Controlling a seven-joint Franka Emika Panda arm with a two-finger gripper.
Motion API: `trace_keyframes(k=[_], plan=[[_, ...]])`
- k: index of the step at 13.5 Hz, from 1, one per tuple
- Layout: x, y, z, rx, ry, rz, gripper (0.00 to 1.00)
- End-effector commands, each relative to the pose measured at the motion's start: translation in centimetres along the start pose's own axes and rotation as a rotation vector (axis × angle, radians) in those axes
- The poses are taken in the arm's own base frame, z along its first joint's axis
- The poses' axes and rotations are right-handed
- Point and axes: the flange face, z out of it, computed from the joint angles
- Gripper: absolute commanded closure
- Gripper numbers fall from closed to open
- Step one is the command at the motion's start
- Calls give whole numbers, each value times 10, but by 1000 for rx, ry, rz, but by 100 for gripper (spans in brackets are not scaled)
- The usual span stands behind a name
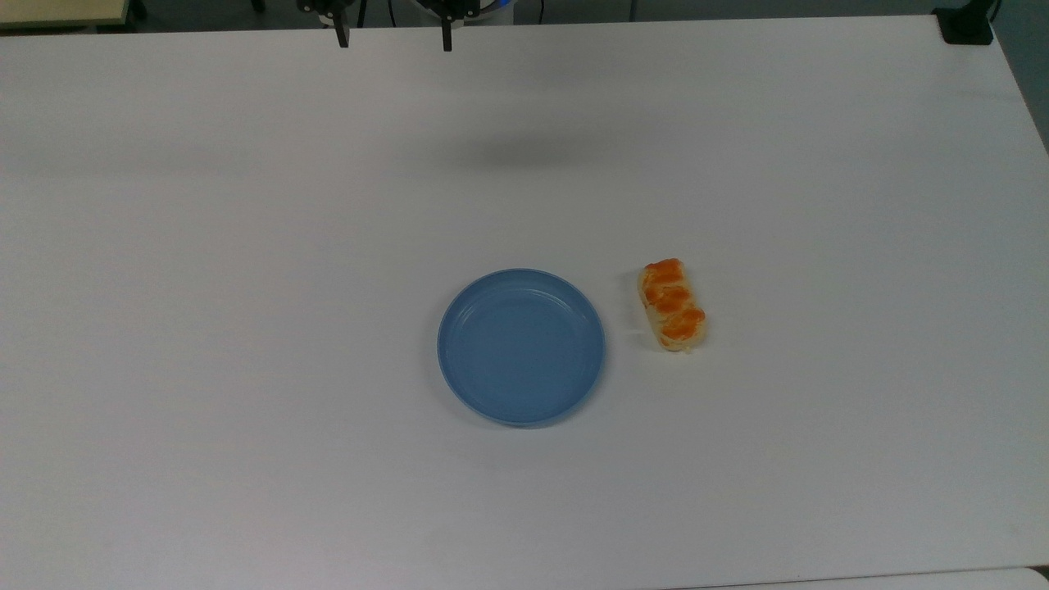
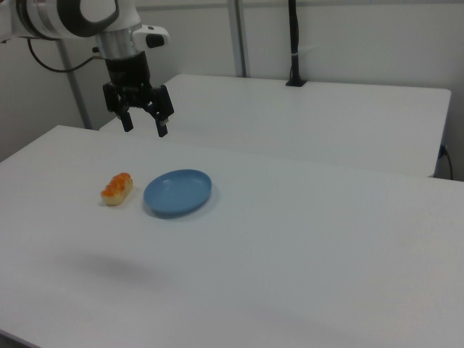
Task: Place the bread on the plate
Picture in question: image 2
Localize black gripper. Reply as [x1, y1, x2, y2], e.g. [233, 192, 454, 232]
[101, 51, 174, 138]

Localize orange glazed bread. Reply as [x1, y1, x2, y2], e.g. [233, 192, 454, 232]
[100, 172, 134, 207]

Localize blue plate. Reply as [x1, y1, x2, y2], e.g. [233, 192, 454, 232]
[143, 169, 213, 220]

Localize white adjacent table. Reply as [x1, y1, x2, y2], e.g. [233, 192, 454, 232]
[99, 73, 452, 178]

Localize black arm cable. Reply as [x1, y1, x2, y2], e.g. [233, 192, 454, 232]
[27, 37, 103, 73]

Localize grey wall frame post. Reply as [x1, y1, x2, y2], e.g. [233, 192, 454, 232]
[227, 0, 251, 78]

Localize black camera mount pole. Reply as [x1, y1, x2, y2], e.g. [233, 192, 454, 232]
[285, 0, 307, 87]

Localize black power cable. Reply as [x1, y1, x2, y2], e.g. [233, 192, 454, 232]
[439, 144, 455, 180]

